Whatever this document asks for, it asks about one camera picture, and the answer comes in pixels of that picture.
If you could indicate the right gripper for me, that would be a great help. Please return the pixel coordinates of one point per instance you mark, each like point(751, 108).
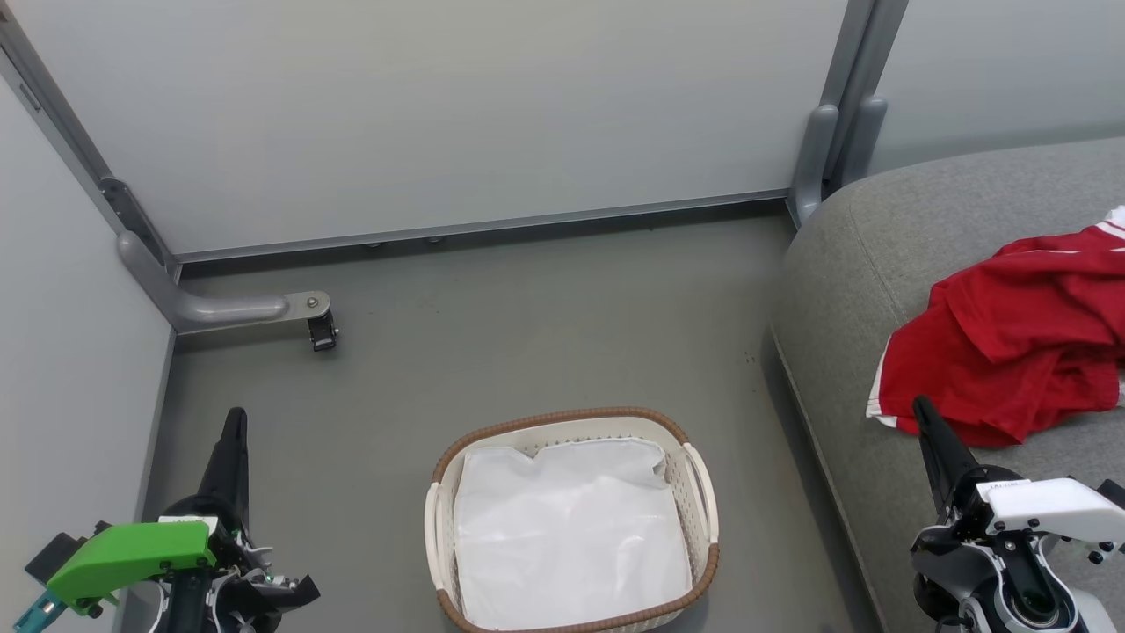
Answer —
point(971, 510)

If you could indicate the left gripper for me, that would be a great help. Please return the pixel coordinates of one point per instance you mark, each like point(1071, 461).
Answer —
point(235, 549)

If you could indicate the red garment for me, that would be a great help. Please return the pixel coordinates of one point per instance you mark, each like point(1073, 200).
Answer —
point(1011, 334)

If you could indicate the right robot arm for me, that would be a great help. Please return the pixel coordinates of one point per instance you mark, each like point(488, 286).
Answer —
point(940, 580)

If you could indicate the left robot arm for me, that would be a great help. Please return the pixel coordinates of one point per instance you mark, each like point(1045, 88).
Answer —
point(264, 598)

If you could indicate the white basket with brown rim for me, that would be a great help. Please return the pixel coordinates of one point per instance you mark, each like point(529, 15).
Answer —
point(699, 527)

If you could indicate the white cloth basket liner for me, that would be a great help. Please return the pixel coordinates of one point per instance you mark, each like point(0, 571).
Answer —
point(571, 536)

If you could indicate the long grey partition foot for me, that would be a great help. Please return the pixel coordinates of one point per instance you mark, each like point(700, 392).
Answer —
point(228, 309)

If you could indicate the black caster wheel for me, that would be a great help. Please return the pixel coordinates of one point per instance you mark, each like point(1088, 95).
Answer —
point(322, 334)

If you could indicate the grey fabric sofa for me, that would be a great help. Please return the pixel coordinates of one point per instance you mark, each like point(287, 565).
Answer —
point(844, 290)

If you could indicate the teal connector piece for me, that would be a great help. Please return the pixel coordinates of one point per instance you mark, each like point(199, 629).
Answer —
point(28, 613)

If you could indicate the short grey partition foot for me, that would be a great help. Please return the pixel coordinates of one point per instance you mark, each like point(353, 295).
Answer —
point(813, 158)
point(870, 132)

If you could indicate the white wrist camera cover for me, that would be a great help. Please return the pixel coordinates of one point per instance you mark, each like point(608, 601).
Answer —
point(1055, 505)

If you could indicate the green wrist camera cover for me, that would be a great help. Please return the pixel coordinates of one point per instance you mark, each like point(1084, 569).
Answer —
point(132, 554)

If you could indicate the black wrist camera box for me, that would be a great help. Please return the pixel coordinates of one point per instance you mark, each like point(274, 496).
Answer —
point(53, 554)

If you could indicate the grey partition corner post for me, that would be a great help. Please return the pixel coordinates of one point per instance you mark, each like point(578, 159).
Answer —
point(53, 105)

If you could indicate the grey partition joint post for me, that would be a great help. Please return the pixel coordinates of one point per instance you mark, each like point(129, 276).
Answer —
point(866, 53)

